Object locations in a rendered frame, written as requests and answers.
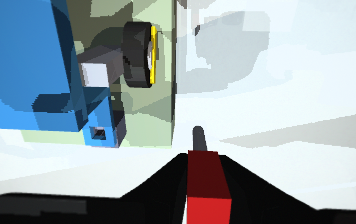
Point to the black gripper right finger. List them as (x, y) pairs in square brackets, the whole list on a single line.
[(256, 201)]

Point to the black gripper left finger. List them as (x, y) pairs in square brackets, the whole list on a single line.
[(160, 199)]

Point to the red-headed stop pin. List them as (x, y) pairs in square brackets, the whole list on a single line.
[(208, 196)]

